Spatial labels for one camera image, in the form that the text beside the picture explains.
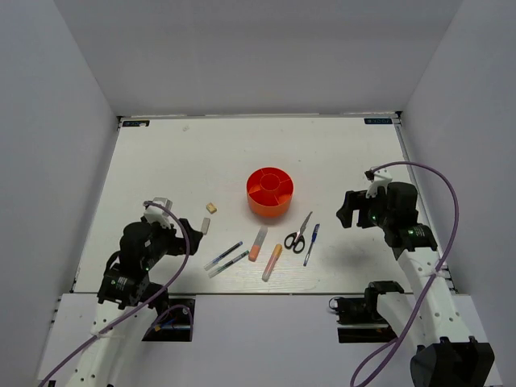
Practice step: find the left blue corner label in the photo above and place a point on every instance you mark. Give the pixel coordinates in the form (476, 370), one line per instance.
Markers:
(135, 123)

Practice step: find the blue corner label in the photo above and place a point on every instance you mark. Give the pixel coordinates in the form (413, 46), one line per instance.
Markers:
(378, 121)
(135, 123)

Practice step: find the right blue corner label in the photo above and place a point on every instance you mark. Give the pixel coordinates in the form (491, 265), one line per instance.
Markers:
(378, 121)

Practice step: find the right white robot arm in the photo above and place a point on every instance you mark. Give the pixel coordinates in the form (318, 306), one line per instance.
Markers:
(446, 351)

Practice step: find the orange round divided container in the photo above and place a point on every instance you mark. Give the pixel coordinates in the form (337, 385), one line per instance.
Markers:
(269, 192)

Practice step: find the white rectangular eraser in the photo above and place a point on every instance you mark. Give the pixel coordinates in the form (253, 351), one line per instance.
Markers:
(205, 226)

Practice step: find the blue gel pen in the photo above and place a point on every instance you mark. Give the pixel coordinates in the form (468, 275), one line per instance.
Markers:
(212, 263)

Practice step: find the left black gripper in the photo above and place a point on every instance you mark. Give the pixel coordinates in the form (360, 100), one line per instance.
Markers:
(178, 243)

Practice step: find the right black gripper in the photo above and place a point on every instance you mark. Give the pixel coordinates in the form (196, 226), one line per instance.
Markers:
(357, 200)

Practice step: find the blue ballpoint pen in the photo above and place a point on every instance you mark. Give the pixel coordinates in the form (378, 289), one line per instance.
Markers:
(312, 241)

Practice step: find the black handled scissors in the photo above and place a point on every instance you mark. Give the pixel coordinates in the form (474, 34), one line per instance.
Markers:
(296, 241)

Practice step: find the green gel pen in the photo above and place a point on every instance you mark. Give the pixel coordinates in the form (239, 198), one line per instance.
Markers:
(227, 265)

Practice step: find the tan small eraser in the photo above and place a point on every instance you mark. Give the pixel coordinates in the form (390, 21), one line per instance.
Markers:
(211, 208)

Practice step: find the yellow highlighter marker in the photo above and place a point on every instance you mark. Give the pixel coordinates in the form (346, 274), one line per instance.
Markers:
(271, 262)

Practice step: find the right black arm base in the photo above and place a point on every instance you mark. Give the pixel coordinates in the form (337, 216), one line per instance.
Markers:
(355, 324)

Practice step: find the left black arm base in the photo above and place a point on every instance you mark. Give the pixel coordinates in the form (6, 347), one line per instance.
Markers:
(175, 325)

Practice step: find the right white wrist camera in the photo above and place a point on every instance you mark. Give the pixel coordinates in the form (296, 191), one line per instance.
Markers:
(378, 178)

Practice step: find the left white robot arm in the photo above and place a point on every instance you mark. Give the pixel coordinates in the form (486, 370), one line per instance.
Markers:
(128, 302)

